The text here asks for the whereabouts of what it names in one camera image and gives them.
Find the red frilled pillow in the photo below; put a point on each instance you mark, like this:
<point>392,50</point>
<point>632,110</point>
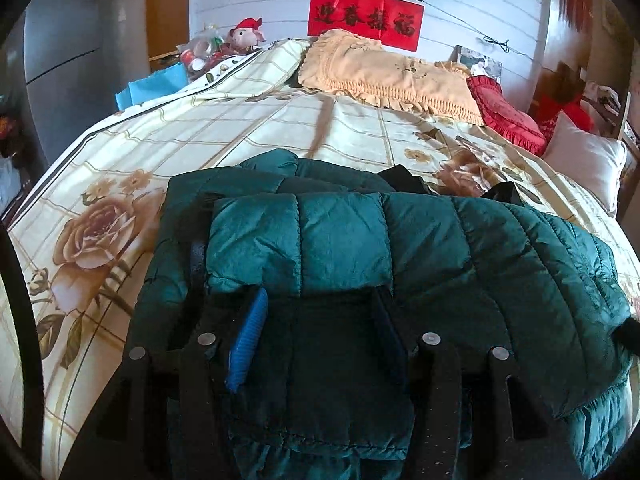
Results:
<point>505,115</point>

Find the green puffer jacket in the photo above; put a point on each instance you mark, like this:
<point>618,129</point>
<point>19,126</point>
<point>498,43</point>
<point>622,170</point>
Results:
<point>450,260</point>

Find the pile of snack packets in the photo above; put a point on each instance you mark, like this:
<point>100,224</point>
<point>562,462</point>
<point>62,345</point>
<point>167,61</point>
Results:
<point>202,52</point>

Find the red garment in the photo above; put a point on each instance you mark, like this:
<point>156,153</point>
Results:
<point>565,107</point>

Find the white pillow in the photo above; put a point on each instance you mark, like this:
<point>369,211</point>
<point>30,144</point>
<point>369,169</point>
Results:
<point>585,160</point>

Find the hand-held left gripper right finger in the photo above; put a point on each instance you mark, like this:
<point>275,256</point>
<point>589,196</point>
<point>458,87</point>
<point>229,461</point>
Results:
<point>390,345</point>

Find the yellow frilled pillow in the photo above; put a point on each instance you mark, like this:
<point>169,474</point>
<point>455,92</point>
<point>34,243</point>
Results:
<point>385,72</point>

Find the framed photo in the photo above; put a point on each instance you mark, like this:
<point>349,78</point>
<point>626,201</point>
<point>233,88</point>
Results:
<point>480,62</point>

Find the pink plush toy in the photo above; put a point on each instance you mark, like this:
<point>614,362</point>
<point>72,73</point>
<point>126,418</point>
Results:
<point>245,35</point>

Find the wooden bed headboard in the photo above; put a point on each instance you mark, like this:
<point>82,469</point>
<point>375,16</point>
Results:
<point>625,125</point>

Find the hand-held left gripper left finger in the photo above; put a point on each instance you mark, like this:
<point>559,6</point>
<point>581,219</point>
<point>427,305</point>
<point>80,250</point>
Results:
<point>247,340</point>

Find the cream floral bed sheet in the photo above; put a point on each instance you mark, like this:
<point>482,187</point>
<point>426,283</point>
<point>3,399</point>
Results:
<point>175,150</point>

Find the wooden door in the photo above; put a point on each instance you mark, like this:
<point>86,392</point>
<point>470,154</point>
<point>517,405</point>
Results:
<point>167,10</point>

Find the grey refrigerator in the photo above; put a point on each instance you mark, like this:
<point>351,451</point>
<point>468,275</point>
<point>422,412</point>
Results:
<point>65,60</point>

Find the red wall banner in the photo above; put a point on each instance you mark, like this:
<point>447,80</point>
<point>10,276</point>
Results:
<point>365,17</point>

